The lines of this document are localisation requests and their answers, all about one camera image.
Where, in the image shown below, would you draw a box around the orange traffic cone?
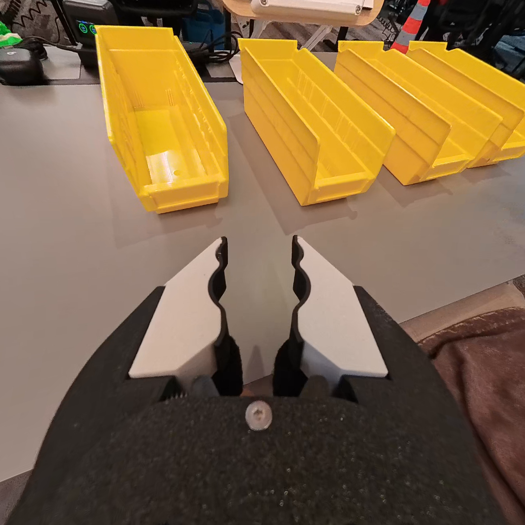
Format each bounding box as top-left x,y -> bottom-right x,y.
392,0 -> 432,55

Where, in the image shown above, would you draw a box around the yellow plastic storage bin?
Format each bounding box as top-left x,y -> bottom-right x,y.
238,38 -> 397,207
406,40 -> 525,170
334,40 -> 504,186
94,25 -> 229,215

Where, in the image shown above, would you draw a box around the black power station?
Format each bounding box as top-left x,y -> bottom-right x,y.
62,0 -> 120,68

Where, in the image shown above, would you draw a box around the person's brown trousers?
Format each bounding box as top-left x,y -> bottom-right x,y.
418,307 -> 525,525

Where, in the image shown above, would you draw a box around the black pouch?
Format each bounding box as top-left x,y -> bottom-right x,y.
0,46 -> 46,85

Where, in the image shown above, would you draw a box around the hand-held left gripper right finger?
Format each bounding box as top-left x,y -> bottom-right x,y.
291,235 -> 388,389

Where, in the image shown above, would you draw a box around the green plastic object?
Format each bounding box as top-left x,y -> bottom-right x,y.
0,21 -> 23,48

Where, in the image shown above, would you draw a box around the grey desk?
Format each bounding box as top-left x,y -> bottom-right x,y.
0,45 -> 525,482

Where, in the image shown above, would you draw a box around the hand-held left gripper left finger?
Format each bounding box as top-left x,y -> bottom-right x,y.
128,236 -> 229,389

